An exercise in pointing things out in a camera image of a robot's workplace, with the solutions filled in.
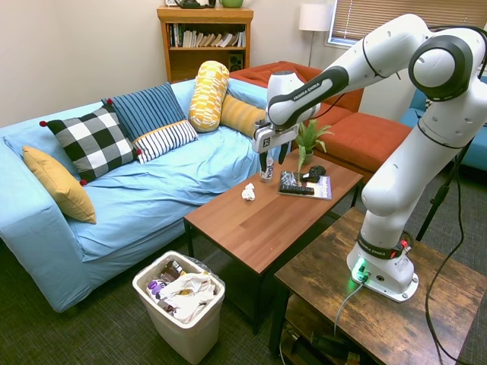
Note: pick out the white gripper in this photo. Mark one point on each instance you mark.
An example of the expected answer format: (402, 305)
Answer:
(271, 137)

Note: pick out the white tissue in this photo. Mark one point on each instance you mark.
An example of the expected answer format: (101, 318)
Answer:
(249, 191)

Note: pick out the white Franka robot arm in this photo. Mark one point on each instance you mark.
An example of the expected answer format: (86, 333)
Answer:
(395, 182)

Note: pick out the white plastic trash bin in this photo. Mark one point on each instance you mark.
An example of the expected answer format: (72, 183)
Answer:
(179, 334)

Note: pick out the black patterned book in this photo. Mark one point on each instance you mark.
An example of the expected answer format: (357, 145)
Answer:
(291, 181)

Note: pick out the small potted fern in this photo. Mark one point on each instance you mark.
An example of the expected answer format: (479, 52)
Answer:
(308, 142)

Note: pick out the black game controller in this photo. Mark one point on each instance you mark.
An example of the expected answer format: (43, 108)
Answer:
(315, 173)

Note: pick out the black remote control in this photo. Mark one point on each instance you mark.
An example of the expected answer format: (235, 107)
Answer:
(307, 190)

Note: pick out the orange yellow striped cushion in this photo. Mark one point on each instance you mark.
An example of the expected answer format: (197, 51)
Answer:
(239, 116)

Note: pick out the purple cover magazine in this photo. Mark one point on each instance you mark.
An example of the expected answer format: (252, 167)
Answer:
(323, 189)

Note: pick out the wooden coffee table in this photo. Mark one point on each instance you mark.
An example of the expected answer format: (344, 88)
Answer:
(266, 224)

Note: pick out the yellow white patterned bolster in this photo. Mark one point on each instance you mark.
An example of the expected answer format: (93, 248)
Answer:
(209, 97)

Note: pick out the orange sofa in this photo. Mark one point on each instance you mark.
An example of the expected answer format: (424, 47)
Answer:
(361, 137)

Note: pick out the small black speaker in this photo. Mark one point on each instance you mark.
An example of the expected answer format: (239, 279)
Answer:
(236, 61)

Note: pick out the white navy striped cushion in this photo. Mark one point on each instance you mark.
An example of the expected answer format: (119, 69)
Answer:
(165, 138)

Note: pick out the wooden bookshelf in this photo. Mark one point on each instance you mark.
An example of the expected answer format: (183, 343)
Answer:
(201, 64)

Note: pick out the light blue sofa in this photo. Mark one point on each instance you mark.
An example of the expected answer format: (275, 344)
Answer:
(152, 190)

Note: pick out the blue striped cushion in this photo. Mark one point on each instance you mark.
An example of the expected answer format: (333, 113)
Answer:
(148, 110)

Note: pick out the row of paperback books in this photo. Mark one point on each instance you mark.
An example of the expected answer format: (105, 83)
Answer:
(207, 39)

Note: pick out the white shade floor lamp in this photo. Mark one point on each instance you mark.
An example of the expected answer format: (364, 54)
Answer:
(312, 19)

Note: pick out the brown snack wrapper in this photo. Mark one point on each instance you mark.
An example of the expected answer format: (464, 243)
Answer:
(173, 270)

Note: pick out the white crumpled plastic bag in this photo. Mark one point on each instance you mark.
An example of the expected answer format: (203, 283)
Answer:
(190, 289)

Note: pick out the brown window blinds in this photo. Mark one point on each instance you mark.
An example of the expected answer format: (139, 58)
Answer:
(354, 19)

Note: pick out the green bowl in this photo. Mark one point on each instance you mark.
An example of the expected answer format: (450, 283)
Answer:
(231, 3)

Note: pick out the black tripod stand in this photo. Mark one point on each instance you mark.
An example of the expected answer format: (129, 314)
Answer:
(437, 197)

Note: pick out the black white shelf ornament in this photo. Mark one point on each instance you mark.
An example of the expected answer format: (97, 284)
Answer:
(192, 4)

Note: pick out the purple snack wrapper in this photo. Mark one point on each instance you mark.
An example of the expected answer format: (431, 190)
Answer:
(155, 288)

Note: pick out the black white checkered cushion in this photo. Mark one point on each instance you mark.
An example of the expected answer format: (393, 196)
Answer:
(93, 140)

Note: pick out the black power adapter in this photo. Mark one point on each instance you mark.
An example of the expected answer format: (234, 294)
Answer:
(329, 344)

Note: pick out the rustic wooden side table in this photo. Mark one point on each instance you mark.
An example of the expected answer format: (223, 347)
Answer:
(380, 331)

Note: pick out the teal blue sofa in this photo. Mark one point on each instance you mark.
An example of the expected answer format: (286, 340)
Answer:
(477, 152)

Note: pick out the mustard yellow cushion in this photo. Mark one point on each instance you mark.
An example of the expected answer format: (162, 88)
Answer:
(61, 186)

